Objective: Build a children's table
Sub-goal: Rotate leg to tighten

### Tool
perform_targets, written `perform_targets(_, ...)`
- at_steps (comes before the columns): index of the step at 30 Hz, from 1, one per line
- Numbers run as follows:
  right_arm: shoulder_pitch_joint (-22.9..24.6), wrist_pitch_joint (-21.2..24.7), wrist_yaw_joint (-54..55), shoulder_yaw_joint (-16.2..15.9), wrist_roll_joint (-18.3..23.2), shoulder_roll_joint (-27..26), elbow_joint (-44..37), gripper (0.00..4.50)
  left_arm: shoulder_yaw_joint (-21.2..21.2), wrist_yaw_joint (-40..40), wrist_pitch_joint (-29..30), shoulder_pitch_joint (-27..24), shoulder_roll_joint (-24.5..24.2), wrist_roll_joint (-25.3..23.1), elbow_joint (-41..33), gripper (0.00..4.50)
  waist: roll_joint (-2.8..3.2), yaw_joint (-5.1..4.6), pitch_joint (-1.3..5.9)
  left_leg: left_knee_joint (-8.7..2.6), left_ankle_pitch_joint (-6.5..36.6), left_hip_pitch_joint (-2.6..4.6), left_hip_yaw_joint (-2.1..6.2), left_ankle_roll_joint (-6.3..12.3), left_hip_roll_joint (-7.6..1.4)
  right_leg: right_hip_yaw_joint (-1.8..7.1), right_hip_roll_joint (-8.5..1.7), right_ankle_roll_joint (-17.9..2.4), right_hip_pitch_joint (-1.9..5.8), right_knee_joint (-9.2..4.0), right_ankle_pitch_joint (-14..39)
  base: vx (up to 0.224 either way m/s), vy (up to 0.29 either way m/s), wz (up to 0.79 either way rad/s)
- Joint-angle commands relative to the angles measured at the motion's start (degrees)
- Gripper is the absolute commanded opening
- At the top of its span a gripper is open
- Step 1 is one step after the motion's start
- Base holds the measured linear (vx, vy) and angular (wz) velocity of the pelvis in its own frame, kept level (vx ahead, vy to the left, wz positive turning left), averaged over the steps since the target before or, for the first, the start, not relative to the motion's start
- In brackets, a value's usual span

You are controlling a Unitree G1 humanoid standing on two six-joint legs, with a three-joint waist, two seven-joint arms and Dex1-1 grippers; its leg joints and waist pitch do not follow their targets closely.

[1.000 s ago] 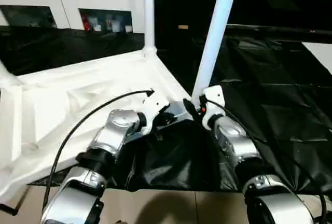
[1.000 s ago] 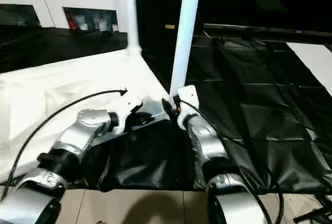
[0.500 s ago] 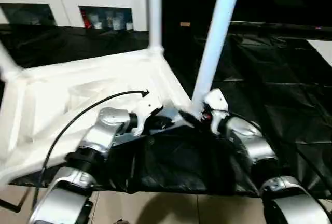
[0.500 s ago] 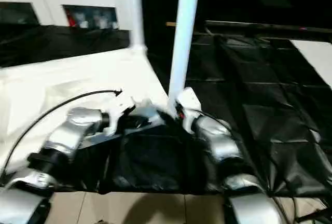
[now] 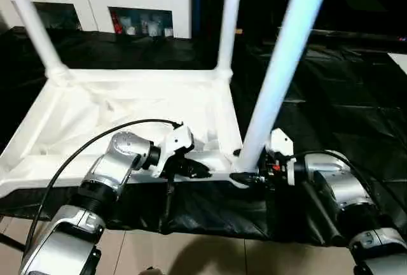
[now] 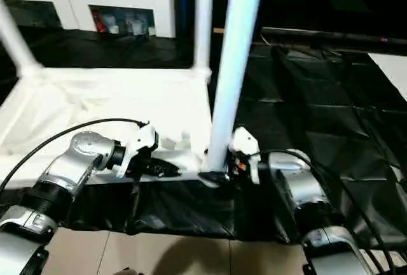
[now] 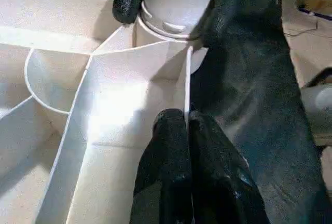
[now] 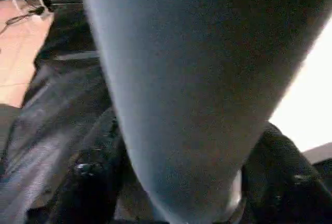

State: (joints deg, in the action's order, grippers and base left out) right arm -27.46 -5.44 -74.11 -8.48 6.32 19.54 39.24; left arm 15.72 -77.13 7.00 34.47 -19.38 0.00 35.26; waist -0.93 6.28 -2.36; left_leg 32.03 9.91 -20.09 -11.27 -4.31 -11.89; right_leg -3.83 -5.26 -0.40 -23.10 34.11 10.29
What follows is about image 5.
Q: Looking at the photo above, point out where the red packet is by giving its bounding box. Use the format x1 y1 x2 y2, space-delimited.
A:
111 12 123 34

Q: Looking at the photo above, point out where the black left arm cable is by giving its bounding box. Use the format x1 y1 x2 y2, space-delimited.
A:
18 118 185 275

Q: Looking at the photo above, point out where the white plastic table leg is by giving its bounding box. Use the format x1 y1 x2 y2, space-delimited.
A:
216 0 244 80
6 0 71 81
235 0 335 174

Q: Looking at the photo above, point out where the black stand leg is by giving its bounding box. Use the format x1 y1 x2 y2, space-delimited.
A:
0 233 25 252

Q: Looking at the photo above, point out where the white flat board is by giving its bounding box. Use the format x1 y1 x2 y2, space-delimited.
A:
387 52 407 75

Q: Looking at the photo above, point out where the black mat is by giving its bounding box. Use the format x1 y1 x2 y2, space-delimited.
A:
0 25 407 247

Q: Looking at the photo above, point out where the long black bar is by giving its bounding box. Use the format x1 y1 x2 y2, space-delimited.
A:
276 26 407 45

